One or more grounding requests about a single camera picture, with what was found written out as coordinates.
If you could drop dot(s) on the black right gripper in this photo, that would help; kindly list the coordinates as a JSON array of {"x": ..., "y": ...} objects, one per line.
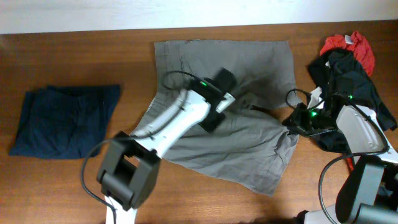
[{"x": 296, "y": 122}]

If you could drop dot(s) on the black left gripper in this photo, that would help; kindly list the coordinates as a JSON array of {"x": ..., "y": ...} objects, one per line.
[{"x": 212, "y": 124}]

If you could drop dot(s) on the grey shorts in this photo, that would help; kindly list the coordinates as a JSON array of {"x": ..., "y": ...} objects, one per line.
[{"x": 249, "y": 147}]

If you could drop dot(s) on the navy blue garment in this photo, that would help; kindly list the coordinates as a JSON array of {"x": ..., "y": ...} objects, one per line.
[{"x": 64, "y": 122}]

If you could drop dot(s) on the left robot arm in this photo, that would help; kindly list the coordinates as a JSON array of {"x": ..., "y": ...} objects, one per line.
[{"x": 129, "y": 171}]

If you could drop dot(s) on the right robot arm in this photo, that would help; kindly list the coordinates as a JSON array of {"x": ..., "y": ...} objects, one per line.
[{"x": 369, "y": 194}]

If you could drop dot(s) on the black garment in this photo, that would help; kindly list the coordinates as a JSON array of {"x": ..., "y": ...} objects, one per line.
[{"x": 337, "y": 71}]

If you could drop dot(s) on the red garment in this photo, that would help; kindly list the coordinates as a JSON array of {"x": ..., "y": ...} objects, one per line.
[{"x": 357, "y": 44}]

